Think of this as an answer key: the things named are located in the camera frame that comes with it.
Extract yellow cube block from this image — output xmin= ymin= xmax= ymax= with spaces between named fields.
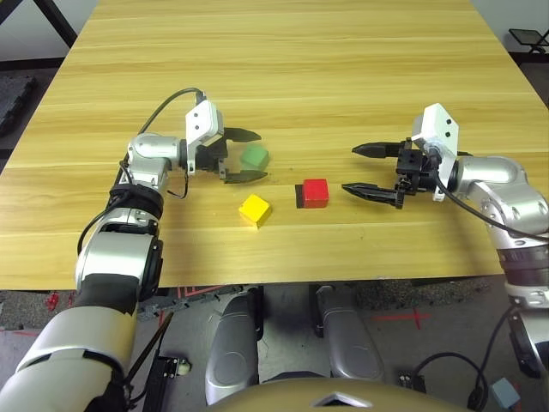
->
xmin=238 ymin=193 xmax=273 ymax=231

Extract black tray on stand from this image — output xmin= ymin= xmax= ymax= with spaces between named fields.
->
xmin=508 ymin=27 xmax=549 ymax=55

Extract tan robot torso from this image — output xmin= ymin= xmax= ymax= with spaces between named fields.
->
xmin=205 ymin=376 xmax=469 ymax=412

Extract black rail with caster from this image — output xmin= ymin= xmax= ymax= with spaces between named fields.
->
xmin=142 ymin=354 xmax=192 ymax=412

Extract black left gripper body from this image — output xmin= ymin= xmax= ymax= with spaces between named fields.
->
xmin=195 ymin=136 xmax=231 ymax=179

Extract grey robot left leg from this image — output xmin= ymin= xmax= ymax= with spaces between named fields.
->
xmin=204 ymin=286 xmax=265 ymax=405

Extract black mat with red lines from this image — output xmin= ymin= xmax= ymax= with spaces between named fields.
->
xmin=137 ymin=283 xmax=225 ymax=319

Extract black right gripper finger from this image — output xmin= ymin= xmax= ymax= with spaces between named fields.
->
xmin=341 ymin=182 xmax=407 ymax=211
xmin=351 ymin=141 xmax=407 ymax=161

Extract grey robot right leg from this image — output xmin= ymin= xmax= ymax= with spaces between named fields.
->
xmin=309 ymin=285 xmax=386 ymax=382

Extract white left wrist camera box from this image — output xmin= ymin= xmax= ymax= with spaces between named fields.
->
xmin=184 ymin=100 xmax=226 ymax=173

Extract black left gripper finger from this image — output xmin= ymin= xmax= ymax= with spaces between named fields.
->
xmin=218 ymin=158 xmax=269 ymax=185
xmin=223 ymin=127 xmax=262 ymax=144

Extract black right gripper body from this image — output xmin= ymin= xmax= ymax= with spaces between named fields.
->
xmin=395 ymin=140 xmax=438 ymax=197

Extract grey speckled foam mat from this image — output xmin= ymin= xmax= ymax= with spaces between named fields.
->
xmin=355 ymin=278 xmax=493 ymax=311
xmin=0 ymin=289 xmax=79 ymax=332

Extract black floor cable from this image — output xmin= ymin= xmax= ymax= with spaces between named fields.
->
xmin=414 ymin=352 xmax=491 ymax=411

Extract black table frame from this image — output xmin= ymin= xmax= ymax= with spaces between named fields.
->
xmin=0 ymin=0 xmax=79 ymax=51

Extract black foam floor mat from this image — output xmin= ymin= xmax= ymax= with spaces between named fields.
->
xmin=0 ymin=75 xmax=38 ymax=137

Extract grey robot leg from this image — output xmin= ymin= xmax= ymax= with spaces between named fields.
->
xmin=204 ymin=286 xmax=265 ymax=405
xmin=309 ymin=285 xmax=386 ymax=382

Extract red cube block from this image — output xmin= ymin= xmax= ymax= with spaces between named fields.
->
xmin=302 ymin=178 xmax=331 ymax=209

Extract small black floor box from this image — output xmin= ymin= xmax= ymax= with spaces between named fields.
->
xmin=397 ymin=370 xmax=430 ymax=394

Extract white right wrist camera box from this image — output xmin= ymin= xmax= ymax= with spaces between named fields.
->
xmin=410 ymin=102 xmax=462 ymax=203

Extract red cross floor tape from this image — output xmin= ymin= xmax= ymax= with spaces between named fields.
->
xmin=371 ymin=307 xmax=432 ymax=331

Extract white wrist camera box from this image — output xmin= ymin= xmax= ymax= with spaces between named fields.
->
xmin=184 ymin=100 xmax=226 ymax=173
xmin=410 ymin=102 xmax=462 ymax=203

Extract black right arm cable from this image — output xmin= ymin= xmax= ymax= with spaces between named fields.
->
xmin=427 ymin=145 xmax=549 ymax=242

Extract small grey box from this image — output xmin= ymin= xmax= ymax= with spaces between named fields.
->
xmin=490 ymin=377 xmax=523 ymax=409

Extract green cube block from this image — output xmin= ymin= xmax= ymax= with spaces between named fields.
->
xmin=238 ymin=142 xmax=271 ymax=171

